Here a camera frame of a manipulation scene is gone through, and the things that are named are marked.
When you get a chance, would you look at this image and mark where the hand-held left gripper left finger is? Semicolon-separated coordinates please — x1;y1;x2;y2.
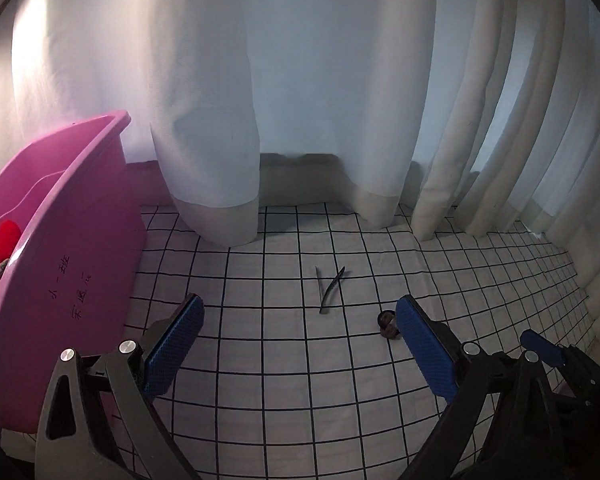
34;294;206;480

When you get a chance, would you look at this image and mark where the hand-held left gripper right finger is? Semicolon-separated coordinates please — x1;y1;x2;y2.
395;295;576;480

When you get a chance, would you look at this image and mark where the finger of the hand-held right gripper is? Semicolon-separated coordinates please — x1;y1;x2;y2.
521;330;565;368

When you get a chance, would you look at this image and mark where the purple hair scrunchie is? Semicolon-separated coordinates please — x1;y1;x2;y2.
377;311;402;340

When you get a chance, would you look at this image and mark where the thin black hair clip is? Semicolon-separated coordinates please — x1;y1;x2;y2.
316;266;347;316

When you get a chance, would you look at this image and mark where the pink plastic storage bin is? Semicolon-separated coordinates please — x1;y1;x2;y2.
0;111;148;433

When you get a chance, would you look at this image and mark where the pink fuzzy strawberry headband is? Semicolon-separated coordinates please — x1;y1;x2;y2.
0;220;23;278

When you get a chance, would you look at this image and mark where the white black checkered tablecloth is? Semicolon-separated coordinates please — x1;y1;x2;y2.
0;200;596;480

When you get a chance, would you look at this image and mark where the white curtain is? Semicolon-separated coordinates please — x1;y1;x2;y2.
0;0;600;341

